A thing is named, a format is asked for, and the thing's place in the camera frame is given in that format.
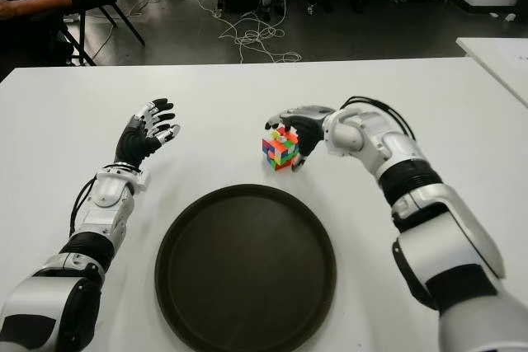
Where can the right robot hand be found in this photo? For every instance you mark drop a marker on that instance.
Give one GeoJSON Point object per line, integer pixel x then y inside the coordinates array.
{"type": "Point", "coordinates": [307, 129]}

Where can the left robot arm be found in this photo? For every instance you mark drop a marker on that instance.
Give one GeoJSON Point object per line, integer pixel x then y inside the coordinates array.
{"type": "Point", "coordinates": [107, 191]}

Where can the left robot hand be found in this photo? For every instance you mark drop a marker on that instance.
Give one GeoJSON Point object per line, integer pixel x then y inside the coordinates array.
{"type": "Point", "coordinates": [132, 142]}

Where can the white side table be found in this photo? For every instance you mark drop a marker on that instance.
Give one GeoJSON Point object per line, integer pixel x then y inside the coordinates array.
{"type": "Point", "coordinates": [495, 55]}

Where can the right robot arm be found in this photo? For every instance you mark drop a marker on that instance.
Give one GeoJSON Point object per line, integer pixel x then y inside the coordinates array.
{"type": "Point", "coordinates": [412, 187]}

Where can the multicolour Rubik's cube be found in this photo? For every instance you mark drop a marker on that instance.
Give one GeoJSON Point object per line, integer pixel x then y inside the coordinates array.
{"type": "Point", "coordinates": [278, 150]}

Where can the person bare hand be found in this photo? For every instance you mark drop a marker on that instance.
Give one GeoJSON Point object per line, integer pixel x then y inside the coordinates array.
{"type": "Point", "coordinates": [6, 9]}

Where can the person bare forearm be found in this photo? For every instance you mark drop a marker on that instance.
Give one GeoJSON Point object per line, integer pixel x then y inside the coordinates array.
{"type": "Point", "coordinates": [41, 1]}

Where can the dark brown round plate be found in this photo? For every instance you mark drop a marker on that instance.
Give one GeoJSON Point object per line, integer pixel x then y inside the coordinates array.
{"type": "Point", "coordinates": [245, 269]}

